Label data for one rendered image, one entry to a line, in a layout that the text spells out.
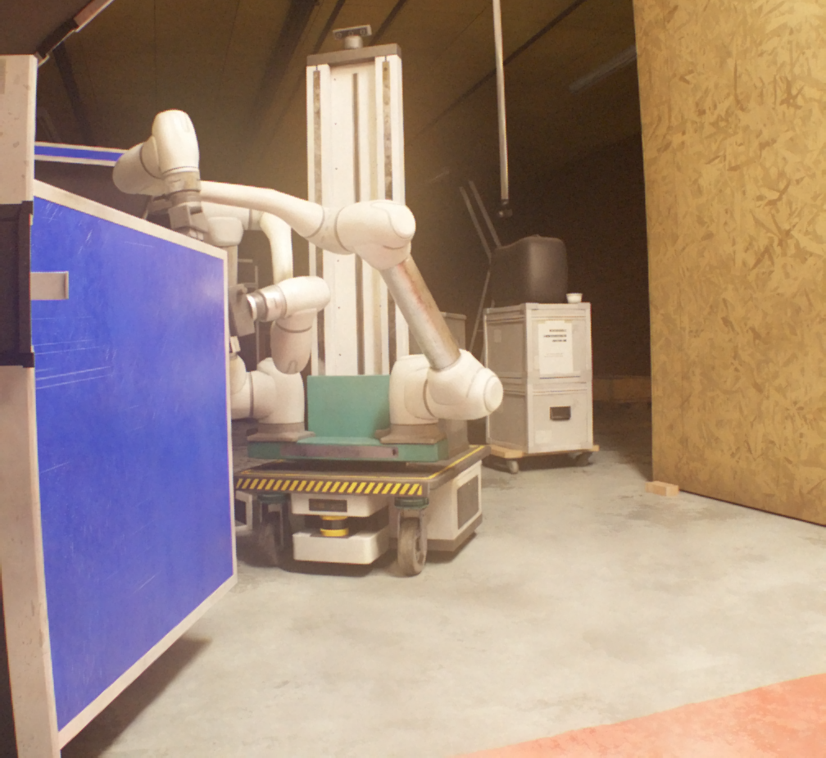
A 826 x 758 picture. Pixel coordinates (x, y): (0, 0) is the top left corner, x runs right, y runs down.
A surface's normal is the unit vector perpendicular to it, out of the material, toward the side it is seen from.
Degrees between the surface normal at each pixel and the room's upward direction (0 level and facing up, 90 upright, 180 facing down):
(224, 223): 110
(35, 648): 90
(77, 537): 90
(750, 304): 90
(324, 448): 90
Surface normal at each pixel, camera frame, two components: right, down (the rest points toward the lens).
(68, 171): 0.37, 0.79
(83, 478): 0.99, -0.03
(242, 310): 0.58, -0.10
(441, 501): -0.29, 0.00
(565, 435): 0.29, -0.01
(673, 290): -0.96, 0.02
